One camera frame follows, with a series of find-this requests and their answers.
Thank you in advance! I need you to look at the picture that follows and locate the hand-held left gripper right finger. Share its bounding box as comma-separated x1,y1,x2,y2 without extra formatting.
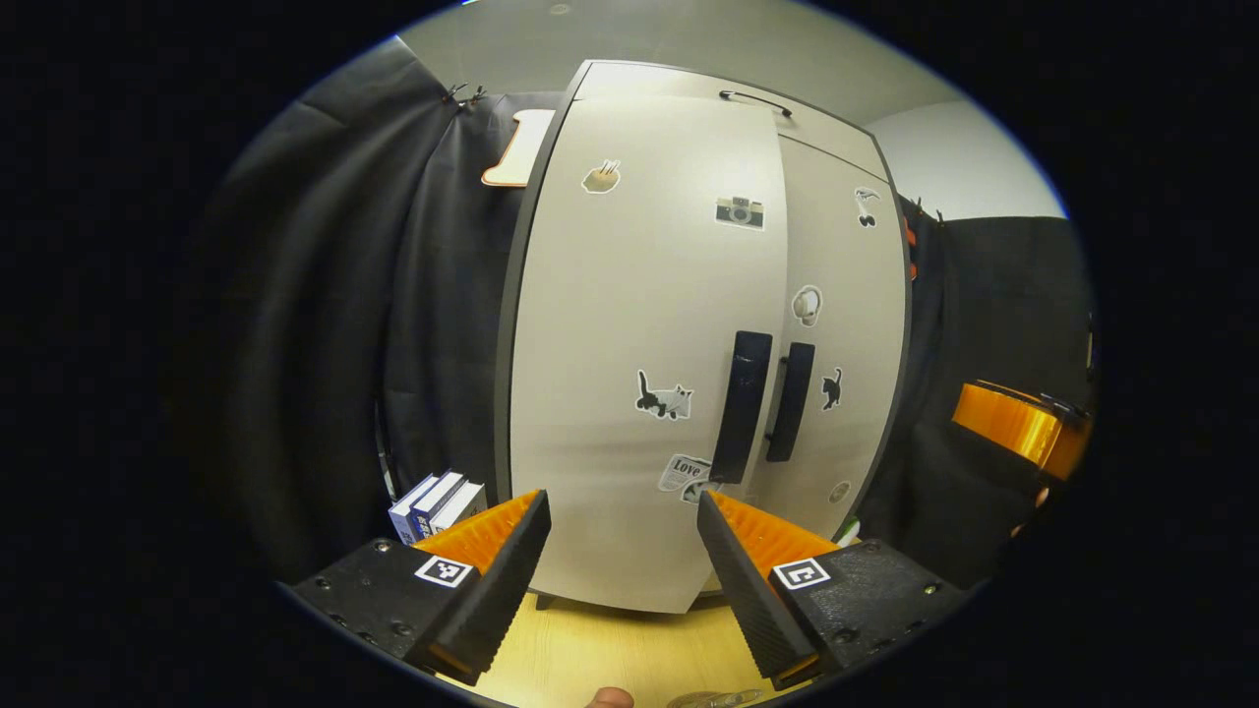
696,490,970,691

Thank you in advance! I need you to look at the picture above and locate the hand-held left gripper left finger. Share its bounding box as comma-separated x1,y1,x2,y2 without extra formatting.
285,489,552,687

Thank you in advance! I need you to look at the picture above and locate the grey cabinet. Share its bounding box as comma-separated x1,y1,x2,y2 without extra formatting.
492,59,911,616

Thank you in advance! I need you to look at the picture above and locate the grey cabinet door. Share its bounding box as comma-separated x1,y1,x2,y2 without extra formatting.
510,93,790,616
743,136,908,542

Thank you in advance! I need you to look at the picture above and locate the grey cabinet drawer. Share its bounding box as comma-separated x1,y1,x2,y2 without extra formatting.
573,61,886,183

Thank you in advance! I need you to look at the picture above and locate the white blue book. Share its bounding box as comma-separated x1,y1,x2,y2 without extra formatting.
430,480,488,535
389,474,441,545
408,471,465,540

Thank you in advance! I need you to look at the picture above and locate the black door handle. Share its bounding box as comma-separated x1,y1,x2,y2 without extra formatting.
765,341,816,463
710,330,774,485

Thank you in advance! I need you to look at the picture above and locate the black drawer handle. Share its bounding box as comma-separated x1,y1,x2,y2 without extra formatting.
718,89,794,119

